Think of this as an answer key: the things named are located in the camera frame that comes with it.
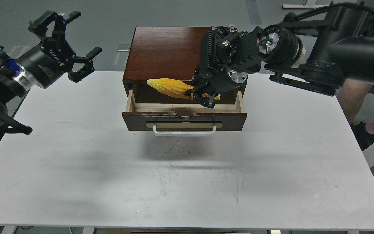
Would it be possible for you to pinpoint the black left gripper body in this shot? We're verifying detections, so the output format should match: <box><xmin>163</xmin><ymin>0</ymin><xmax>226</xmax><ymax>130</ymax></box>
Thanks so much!
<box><xmin>17</xmin><ymin>41</ymin><xmax>76</xmax><ymax>89</ymax></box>

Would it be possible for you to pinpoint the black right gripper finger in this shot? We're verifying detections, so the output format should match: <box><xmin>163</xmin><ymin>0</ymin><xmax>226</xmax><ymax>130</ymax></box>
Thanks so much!
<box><xmin>186</xmin><ymin>76</ymin><xmax>209</xmax><ymax>97</ymax></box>
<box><xmin>193</xmin><ymin>88</ymin><xmax>215</xmax><ymax>109</ymax></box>

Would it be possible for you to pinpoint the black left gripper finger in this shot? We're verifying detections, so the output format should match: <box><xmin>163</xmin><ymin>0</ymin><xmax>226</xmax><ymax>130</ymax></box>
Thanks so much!
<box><xmin>68</xmin><ymin>47</ymin><xmax>103</xmax><ymax>83</ymax></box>
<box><xmin>28</xmin><ymin>11</ymin><xmax>81</xmax><ymax>44</ymax></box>

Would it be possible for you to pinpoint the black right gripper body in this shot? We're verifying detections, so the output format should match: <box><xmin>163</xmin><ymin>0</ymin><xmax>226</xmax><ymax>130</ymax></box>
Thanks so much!
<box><xmin>195</xmin><ymin>26</ymin><xmax>270</xmax><ymax>93</ymax></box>

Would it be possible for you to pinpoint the yellow corn cob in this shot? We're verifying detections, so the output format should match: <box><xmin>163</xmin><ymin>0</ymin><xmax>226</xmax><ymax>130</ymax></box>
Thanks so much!
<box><xmin>147</xmin><ymin>78</ymin><xmax>221</xmax><ymax>101</ymax></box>

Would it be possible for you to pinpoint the wooden drawer with white handle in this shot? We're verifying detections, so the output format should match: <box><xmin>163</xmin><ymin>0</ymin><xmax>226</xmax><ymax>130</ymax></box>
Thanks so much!
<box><xmin>122</xmin><ymin>90</ymin><xmax>247</xmax><ymax>137</ymax></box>

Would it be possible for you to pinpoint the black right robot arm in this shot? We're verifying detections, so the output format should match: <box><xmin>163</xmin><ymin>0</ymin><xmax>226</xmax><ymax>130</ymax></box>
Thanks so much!
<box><xmin>181</xmin><ymin>3</ymin><xmax>374</xmax><ymax>108</ymax></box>

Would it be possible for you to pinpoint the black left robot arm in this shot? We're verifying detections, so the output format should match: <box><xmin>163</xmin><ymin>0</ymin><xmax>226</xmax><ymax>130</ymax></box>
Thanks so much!
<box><xmin>0</xmin><ymin>11</ymin><xmax>102</xmax><ymax>135</ymax></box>

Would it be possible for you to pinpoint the dark wooden cabinet box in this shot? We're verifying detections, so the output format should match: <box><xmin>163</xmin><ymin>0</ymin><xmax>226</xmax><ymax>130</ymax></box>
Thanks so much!
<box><xmin>123</xmin><ymin>27</ymin><xmax>248</xmax><ymax>104</ymax></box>

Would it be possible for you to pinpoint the white table base bar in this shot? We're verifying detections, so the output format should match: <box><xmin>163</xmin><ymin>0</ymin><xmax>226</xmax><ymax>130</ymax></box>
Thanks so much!
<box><xmin>281</xmin><ymin>0</ymin><xmax>329</xmax><ymax>9</ymax></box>

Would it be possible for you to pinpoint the person in black clothes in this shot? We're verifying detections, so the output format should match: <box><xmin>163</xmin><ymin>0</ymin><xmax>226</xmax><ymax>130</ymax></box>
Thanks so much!
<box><xmin>336</xmin><ymin>80</ymin><xmax>374</xmax><ymax>151</ymax></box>

